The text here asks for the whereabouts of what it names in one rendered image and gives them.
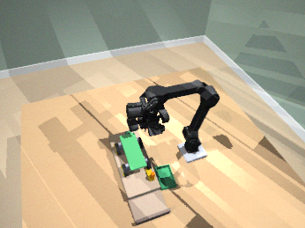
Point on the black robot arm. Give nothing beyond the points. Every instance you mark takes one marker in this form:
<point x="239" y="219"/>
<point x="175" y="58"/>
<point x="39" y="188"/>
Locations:
<point x="157" y="95"/>

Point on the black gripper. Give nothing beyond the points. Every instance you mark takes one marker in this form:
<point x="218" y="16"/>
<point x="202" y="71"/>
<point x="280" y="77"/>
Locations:
<point x="133" y="123"/>

